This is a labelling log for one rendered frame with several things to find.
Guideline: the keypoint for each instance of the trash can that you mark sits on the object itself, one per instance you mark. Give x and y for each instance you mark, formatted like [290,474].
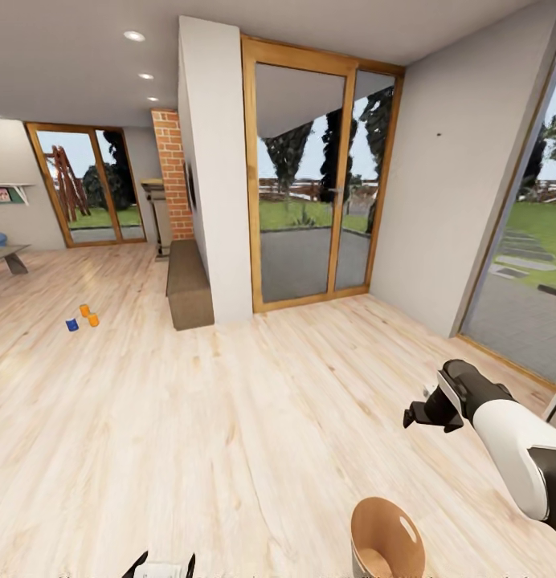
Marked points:
[380,544]

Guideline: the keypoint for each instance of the cabinet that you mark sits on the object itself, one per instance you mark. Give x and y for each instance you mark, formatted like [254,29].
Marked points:
[188,288]

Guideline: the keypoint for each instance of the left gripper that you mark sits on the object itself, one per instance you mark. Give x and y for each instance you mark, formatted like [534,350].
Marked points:
[142,559]

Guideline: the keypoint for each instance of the shelf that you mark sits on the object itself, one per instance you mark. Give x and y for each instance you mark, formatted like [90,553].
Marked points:
[17,194]

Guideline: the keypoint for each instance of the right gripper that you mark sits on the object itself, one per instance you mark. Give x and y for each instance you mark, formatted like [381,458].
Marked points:
[429,413]

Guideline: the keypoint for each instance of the wood fireplace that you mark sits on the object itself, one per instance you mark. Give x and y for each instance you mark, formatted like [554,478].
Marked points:
[156,196]

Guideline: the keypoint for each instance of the fixed window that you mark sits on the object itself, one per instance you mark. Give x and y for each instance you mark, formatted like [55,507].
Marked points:
[511,313]

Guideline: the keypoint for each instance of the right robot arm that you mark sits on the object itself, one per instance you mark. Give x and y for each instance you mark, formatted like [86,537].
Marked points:
[522,445]

